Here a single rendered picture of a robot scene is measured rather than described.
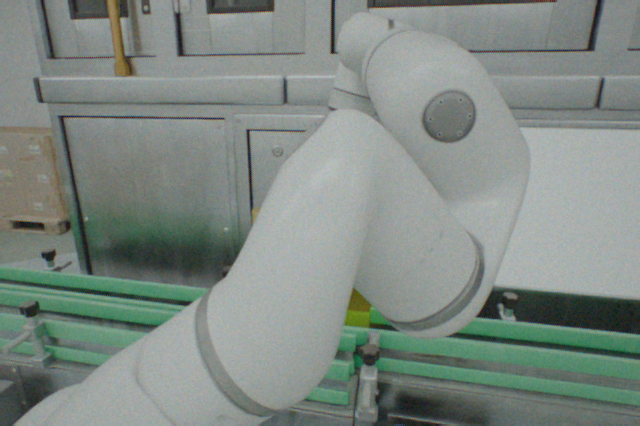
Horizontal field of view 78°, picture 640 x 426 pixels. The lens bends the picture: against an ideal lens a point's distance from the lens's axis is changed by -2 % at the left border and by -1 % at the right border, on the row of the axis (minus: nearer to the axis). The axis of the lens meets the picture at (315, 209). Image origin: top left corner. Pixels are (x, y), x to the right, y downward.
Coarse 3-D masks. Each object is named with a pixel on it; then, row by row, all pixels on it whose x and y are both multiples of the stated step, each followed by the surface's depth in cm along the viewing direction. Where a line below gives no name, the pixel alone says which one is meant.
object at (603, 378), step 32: (0, 288) 86; (32, 288) 84; (384, 352) 71; (416, 352) 70; (448, 352) 68; (480, 352) 67; (512, 352) 66; (544, 352) 65; (512, 384) 68; (544, 384) 66; (576, 384) 65; (608, 384) 64
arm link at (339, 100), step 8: (336, 96) 61; (344, 96) 60; (352, 96) 60; (360, 96) 66; (328, 104) 64; (336, 104) 61; (344, 104) 60; (352, 104) 60; (360, 104) 60; (368, 104) 60; (368, 112) 61
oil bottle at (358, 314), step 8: (352, 296) 71; (360, 296) 70; (352, 304) 71; (360, 304) 71; (368, 304) 71; (352, 312) 72; (360, 312) 71; (368, 312) 71; (352, 320) 72; (360, 320) 72; (368, 320) 72; (368, 328) 72
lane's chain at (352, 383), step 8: (8, 352) 77; (16, 352) 77; (56, 360) 75; (64, 360) 75; (352, 376) 71; (352, 384) 70; (352, 392) 68; (304, 400) 66; (312, 400) 66; (352, 400) 66; (344, 408) 65; (352, 408) 64
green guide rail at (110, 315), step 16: (0, 304) 85; (16, 304) 83; (48, 304) 81; (64, 304) 80; (80, 304) 80; (96, 304) 79; (112, 304) 78; (64, 320) 82; (80, 320) 81; (96, 320) 80; (112, 320) 79; (128, 320) 78; (144, 320) 77; (160, 320) 76; (352, 336) 69; (336, 352) 71; (352, 352) 70; (352, 368) 71
